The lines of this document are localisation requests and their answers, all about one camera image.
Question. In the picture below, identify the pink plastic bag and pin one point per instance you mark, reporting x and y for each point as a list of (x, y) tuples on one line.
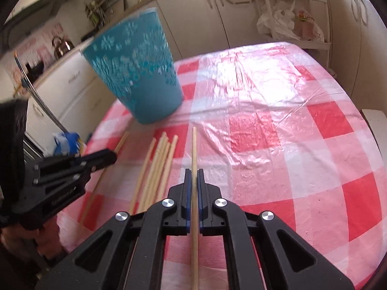
[(308, 27)]

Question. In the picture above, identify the person's left hand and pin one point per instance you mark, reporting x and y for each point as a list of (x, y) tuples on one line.
[(45, 238)]

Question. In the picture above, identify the metal mop pole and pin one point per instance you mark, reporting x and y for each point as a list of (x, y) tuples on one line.
[(36, 92)]

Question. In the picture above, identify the pink wall stickers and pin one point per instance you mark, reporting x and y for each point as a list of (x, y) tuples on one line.
[(39, 40)]

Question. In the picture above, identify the white stool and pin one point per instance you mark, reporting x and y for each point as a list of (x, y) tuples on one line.
[(376, 123)]

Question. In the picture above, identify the white plastic bag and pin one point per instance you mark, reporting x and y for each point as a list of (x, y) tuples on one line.
[(278, 22)]

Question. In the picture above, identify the cream base cabinets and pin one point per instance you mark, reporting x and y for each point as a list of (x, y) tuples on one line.
[(205, 15)]

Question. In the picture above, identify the blue mop head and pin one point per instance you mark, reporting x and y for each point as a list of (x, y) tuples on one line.
[(68, 143)]

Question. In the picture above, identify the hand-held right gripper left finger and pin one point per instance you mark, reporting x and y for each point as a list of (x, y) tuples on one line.
[(188, 191)]

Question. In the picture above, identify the black gas stove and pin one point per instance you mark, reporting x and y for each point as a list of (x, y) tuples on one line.
[(35, 66)]

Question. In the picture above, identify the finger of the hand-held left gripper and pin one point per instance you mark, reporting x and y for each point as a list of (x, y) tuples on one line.
[(90, 160)]

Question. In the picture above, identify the white drawer cabinet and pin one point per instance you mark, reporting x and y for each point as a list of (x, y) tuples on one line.
[(72, 81)]

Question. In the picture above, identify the metal kettle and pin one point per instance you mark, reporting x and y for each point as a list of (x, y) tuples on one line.
[(62, 46)]

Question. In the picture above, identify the wall utensil rack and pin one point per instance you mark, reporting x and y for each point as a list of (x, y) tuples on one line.
[(99, 7)]

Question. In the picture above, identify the grey range hood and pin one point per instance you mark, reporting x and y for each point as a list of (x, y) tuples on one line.
[(33, 9)]

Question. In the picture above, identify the white rolling cart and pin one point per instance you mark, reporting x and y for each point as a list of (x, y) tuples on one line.
[(320, 46)]

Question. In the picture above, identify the red white checkered tablecloth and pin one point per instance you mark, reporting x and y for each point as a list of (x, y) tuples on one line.
[(272, 133)]

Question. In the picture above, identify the teal patterned cup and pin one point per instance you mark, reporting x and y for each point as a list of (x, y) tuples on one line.
[(145, 78)]

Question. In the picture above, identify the cream tall cabinets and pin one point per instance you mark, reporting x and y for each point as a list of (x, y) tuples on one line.
[(350, 24)]

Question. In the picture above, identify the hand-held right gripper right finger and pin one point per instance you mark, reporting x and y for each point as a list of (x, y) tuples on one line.
[(200, 191)]

